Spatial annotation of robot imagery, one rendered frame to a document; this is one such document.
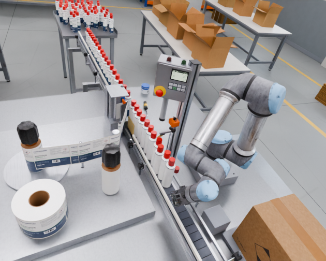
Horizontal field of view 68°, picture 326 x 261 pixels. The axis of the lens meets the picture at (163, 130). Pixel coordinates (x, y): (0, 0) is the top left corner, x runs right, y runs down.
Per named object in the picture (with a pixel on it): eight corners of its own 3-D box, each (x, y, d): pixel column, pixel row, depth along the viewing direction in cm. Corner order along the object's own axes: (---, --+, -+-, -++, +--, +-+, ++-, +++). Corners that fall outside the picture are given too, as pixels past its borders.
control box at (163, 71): (156, 86, 130) (161, 53, 118) (186, 93, 130) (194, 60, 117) (152, 96, 122) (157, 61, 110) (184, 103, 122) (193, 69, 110)
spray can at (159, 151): (149, 169, 138) (154, 144, 125) (157, 166, 141) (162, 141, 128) (154, 176, 135) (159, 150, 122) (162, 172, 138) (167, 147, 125)
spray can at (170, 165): (159, 181, 133) (165, 156, 120) (168, 179, 135) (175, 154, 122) (162, 189, 130) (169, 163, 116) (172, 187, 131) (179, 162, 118)
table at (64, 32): (61, 75, 364) (53, 10, 304) (102, 72, 390) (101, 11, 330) (70, 102, 318) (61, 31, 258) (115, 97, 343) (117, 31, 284)
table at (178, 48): (136, 53, 467) (140, 10, 417) (174, 53, 494) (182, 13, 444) (178, 125, 316) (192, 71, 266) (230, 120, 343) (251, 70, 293)
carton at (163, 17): (149, 19, 387) (152, -7, 363) (174, 19, 404) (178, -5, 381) (161, 29, 357) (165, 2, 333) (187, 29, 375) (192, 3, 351)
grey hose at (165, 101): (158, 118, 144) (163, 87, 131) (163, 117, 146) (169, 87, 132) (160, 121, 142) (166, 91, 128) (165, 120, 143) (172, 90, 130)
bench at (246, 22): (195, 31, 626) (203, -2, 575) (221, 32, 653) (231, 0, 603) (242, 72, 475) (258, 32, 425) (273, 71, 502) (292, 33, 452)
